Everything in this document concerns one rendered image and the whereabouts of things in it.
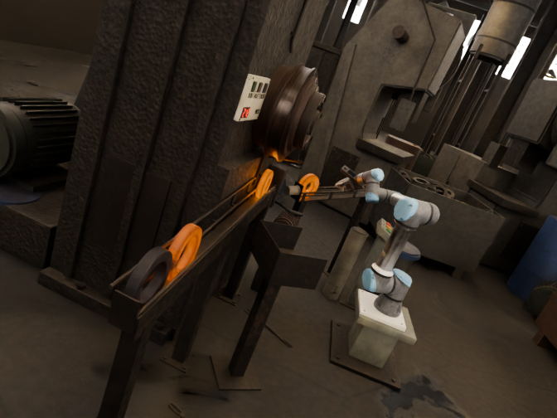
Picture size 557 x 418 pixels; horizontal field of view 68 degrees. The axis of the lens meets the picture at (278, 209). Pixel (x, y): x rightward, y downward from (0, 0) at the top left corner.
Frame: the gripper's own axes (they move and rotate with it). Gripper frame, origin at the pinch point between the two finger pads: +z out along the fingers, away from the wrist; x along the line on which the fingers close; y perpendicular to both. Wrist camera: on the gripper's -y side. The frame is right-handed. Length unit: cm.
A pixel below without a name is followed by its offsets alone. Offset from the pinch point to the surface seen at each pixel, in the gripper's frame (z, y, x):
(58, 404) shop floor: -19, -26, -182
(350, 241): 5.7, 37.0, -12.3
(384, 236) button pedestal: -13.6, 42.9, -2.9
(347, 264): 12, 49, -20
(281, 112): -52, -61, -51
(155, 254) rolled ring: -82, -54, -141
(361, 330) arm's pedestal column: -25, 59, -65
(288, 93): -55, -66, -45
